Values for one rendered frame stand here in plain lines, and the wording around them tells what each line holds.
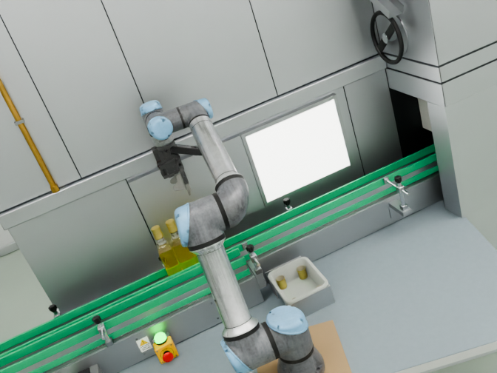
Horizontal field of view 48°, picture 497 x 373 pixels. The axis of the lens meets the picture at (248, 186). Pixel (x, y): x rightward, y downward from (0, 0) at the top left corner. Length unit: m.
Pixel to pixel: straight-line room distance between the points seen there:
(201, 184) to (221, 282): 0.66
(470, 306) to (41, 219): 1.55
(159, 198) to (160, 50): 0.56
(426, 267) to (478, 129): 0.56
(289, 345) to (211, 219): 0.45
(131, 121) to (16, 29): 0.49
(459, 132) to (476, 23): 0.39
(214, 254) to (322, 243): 0.77
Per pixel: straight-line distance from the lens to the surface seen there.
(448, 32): 2.12
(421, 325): 1.97
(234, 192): 1.64
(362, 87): 2.41
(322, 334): 1.98
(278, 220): 2.29
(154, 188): 2.19
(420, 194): 2.46
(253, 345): 1.71
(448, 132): 2.23
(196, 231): 1.61
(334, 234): 2.32
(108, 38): 2.07
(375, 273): 2.20
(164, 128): 1.84
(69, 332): 2.22
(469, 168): 2.34
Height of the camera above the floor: 2.11
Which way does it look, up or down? 26 degrees down
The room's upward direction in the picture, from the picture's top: 19 degrees counter-clockwise
